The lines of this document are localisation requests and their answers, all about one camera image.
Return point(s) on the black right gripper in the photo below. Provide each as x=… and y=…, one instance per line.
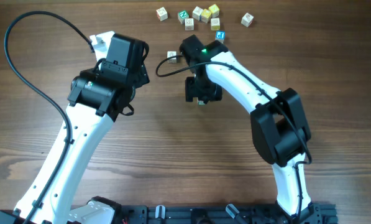
x=192, y=93

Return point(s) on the green base tower block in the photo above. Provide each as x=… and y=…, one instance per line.
x=200, y=102

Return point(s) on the blue P letter block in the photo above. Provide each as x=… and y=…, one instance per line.
x=220, y=36

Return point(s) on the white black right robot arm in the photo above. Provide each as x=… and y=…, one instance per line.
x=279, y=127

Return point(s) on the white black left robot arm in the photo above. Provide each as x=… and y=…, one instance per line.
x=98, y=95

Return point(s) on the green Z white block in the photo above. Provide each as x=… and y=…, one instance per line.
x=171, y=56

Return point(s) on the yellow white picture block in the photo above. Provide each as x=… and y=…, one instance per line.
x=215, y=23

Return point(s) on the white M picture block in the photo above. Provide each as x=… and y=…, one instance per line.
x=189, y=24

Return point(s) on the yellow block left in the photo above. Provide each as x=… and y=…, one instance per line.
x=206, y=15

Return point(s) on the green N letter block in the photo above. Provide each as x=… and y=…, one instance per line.
x=182, y=15

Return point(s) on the white blue picture block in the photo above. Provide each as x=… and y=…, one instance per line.
x=196, y=14

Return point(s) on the yellow block top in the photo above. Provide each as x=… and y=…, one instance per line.
x=214, y=9

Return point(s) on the red K picture block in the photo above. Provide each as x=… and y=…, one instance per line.
x=247, y=19

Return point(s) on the red picture block far left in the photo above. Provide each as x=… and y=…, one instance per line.
x=162, y=14

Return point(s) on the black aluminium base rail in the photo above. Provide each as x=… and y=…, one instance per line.
x=256, y=214

